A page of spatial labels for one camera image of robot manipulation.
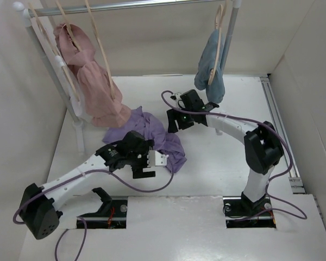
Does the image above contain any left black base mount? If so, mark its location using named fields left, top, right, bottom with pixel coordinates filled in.
left=82, top=197, right=128, bottom=229

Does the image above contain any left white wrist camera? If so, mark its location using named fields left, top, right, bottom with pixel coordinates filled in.
left=147, top=150, right=169, bottom=167

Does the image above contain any white clothes rack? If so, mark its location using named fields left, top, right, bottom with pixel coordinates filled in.
left=12, top=0, right=242, bottom=156

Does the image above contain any purple t shirt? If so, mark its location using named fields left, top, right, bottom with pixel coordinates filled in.
left=103, top=107, right=187, bottom=173

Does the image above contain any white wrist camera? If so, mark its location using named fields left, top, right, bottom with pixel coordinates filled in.
left=147, top=150, right=169, bottom=167
left=170, top=92, right=182, bottom=101

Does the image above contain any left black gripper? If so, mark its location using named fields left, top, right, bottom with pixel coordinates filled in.
left=127, top=141, right=155, bottom=177

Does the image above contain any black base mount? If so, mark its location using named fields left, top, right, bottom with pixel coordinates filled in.
left=82, top=197, right=128, bottom=229
left=222, top=197, right=277, bottom=228

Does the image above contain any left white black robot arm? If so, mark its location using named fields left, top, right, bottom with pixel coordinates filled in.
left=18, top=131, right=167, bottom=240

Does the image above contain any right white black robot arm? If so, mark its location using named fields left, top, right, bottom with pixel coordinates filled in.
left=167, top=90, right=284, bottom=217

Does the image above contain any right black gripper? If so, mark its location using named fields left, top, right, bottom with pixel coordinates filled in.
left=167, top=105, right=195, bottom=133

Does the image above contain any wooden hanger with blue garment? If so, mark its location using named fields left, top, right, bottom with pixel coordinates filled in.
left=208, top=4, right=226, bottom=85

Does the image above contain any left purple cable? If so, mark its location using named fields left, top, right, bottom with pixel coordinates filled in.
left=13, top=154, right=176, bottom=261

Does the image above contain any wooden hanger with pink dress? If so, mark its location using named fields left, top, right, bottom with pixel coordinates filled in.
left=55, top=0, right=83, bottom=52

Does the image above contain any purple cable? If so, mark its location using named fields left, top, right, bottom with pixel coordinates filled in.
left=13, top=154, right=176, bottom=261
left=160, top=90, right=308, bottom=221

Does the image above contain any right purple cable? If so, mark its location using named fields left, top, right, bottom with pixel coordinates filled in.
left=160, top=90, right=308, bottom=221

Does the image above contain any aluminium rail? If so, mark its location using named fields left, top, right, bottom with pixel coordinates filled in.
left=260, top=76, right=306, bottom=194

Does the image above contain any pink dress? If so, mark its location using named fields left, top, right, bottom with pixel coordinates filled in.
left=54, top=24, right=131, bottom=128

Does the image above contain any blue garment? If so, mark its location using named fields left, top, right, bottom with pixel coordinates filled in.
left=194, top=29, right=225, bottom=104

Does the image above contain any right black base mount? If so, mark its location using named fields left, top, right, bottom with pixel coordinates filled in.
left=222, top=197, right=277, bottom=228

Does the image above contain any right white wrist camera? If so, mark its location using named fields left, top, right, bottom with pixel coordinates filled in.
left=170, top=92, right=182, bottom=101

